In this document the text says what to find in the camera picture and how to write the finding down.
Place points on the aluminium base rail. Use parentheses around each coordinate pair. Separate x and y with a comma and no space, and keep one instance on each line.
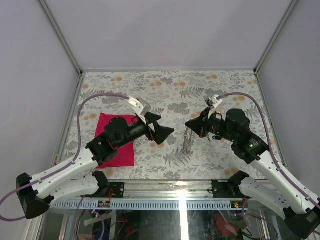
(157,195)

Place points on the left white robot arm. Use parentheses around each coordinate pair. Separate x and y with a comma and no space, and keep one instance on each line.
(77,176)

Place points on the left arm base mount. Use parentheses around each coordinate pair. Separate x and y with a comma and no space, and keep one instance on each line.
(110,188)

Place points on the green tag key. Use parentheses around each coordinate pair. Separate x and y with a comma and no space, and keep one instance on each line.
(208,136)

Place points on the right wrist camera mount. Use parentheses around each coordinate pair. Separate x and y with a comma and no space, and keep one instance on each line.
(213,102)

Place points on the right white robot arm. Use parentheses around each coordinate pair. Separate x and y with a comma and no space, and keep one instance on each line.
(291,200)

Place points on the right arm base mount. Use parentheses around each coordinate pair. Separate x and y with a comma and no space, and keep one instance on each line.
(228,189)

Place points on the black tag key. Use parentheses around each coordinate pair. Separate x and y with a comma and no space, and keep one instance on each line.
(218,138)

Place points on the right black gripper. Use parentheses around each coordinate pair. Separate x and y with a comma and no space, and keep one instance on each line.
(200,125)

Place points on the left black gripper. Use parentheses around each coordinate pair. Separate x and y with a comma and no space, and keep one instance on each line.
(162,133)

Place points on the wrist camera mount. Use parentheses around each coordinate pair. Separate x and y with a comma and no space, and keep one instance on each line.
(139,106)
(213,102)

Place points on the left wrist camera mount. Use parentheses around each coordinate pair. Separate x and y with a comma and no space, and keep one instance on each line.
(139,106)

